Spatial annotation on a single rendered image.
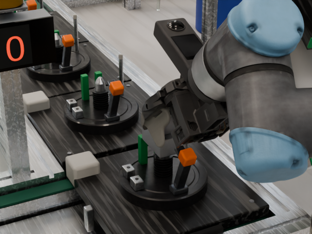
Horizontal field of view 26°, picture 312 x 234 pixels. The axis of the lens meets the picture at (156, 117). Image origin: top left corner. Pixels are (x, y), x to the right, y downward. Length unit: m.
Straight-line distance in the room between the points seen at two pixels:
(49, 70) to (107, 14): 0.72
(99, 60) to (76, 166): 0.47
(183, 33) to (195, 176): 0.25
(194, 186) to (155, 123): 0.13
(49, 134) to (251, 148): 0.60
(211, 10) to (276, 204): 0.38
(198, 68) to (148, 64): 0.97
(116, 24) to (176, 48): 1.16
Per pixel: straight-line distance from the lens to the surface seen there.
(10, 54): 0.98
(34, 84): 1.41
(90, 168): 1.09
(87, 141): 1.19
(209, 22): 1.23
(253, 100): 0.69
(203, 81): 0.80
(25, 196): 1.11
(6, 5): 0.96
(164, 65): 1.75
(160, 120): 0.94
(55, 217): 1.11
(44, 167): 1.16
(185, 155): 0.96
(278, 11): 0.72
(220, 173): 1.10
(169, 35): 0.90
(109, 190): 1.06
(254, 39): 0.70
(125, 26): 2.02
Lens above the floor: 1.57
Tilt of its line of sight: 28 degrees down
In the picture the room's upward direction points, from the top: straight up
